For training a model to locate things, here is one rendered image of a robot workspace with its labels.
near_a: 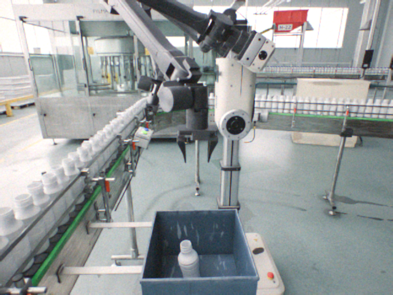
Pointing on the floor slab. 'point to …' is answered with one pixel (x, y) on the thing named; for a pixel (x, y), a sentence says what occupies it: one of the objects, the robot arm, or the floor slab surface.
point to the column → (363, 34)
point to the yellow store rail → (13, 102)
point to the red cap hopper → (282, 19)
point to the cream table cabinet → (314, 84)
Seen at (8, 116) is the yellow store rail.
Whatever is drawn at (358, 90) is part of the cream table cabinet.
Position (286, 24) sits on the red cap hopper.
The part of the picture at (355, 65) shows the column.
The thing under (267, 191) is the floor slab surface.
